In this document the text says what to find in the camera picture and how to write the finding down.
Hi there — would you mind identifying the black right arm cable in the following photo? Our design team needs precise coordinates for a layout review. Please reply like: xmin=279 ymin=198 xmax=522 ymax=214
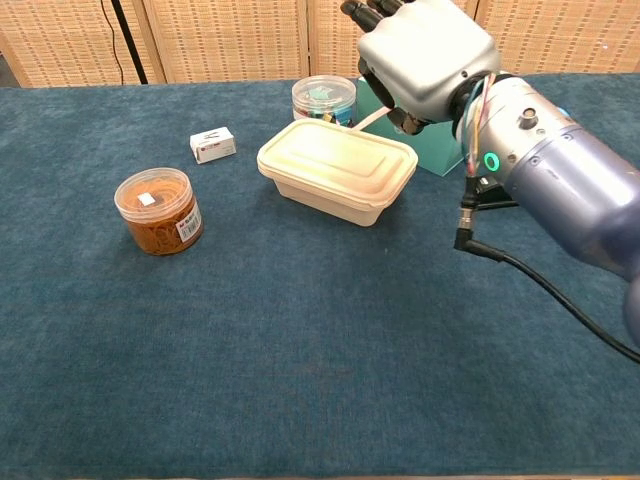
xmin=452 ymin=174 xmax=640 ymax=364

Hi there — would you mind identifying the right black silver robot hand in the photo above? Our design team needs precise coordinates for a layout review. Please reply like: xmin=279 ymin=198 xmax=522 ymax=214
xmin=341 ymin=0 xmax=502 ymax=137

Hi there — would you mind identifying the thin black tripod cable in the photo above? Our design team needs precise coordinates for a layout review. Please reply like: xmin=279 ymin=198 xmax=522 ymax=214
xmin=99 ymin=0 xmax=125 ymax=87

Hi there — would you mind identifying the bamboo folding screen panel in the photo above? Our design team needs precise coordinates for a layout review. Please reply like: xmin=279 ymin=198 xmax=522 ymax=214
xmin=0 ymin=0 xmax=166 ymax=89
xmin=305 ymin=0 xmax=479 ymax=81
xmin=469 ymin=0 xmax=640 ymax=76
xmin=142 ymin=0 xmax=310 ymax=84

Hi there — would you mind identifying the blue carpet table mat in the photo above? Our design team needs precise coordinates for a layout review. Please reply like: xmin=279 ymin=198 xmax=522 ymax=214
xmin=0 ymin=72 xmax=640 ymax=479

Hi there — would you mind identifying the small white staples box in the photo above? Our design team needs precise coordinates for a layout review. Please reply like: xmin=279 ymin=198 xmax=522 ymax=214
xmin=189 ymin=126 xmax=237 ymax=165

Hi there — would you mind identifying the teal speaker product box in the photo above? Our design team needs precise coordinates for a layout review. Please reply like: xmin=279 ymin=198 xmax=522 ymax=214
xmin=355 ymin=74 xmax=466 ymax=177

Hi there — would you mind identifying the clear jar of binder clips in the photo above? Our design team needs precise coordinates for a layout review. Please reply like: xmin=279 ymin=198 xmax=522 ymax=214
xmin=291 ymin=74 xmax=358 ymax=126

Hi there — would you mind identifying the black tripod stand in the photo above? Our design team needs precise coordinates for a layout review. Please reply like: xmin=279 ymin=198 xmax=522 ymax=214
xmin=110 ymin=0 xmax=150 ymax=85

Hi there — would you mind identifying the beige lunch box with lid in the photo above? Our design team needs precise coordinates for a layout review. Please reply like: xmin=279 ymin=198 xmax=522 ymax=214
xmin=256 ymin=118 xmax=419 ymax=228

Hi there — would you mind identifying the black stapler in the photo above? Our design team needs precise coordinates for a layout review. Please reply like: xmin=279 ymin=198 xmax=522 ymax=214
xmin=472 ymin=174 xmax=521 ymax=210

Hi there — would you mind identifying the clear jar of rubber bands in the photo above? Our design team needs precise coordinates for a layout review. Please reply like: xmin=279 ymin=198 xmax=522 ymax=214
xmin=113 ymin=167 xmax=205 ymax=257

